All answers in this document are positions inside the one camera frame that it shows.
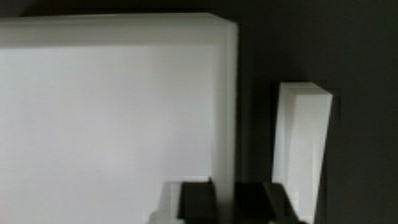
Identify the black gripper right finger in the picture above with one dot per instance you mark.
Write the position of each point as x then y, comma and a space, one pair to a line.
263, 205

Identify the white drawer cabinet box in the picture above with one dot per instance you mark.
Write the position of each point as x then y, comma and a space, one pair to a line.
118, 117

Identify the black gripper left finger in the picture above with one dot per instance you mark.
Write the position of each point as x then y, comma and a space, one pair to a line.
198, 211

